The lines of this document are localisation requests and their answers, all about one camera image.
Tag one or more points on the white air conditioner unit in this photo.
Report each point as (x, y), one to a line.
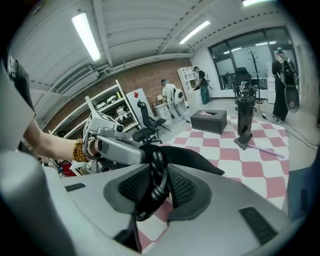
(75, 80)

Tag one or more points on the small black stand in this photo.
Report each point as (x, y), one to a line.
(243, 141)

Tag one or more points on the black tissue box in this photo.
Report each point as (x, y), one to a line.
(207, 125)

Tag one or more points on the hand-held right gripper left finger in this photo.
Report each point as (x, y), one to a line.
(100, 200)

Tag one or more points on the black cloth bag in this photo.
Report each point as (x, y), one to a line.
(185, 157)

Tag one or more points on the large dark-framed window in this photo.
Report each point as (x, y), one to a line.
(225, 62)

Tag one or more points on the white shelf unit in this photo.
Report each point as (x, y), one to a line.
(120, 90)

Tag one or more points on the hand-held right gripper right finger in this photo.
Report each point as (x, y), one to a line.
(225, 212)

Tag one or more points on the person's left forearm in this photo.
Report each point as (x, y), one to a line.
(50, 145)

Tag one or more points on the black coat rack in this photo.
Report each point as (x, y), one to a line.
(255, 65)

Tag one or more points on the person's left hand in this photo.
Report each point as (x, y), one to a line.
(93, 148)

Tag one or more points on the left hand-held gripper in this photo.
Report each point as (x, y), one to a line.
(100, 125)

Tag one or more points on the long ceiling light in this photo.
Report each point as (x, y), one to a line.
(195, 32)
(257, 2)
(86, 37)

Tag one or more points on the small table lamp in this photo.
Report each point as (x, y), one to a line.
(159, 98)

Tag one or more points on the pink white checkered tablecloth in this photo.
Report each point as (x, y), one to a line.
(250, 170)

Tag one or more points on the white arched cabinet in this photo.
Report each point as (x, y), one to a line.
(185, 75)

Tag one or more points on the black office chair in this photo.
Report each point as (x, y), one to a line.
(143, 112)
(158, 122)

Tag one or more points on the white panel with red diamond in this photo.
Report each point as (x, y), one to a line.
(142, 105)

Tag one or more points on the white desk with drawers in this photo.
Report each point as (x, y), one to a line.
(162, 112)

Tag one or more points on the black gaming chair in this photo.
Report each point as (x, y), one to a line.
(242, 73)

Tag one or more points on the thin pink rod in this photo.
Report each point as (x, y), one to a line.
(267, 151)

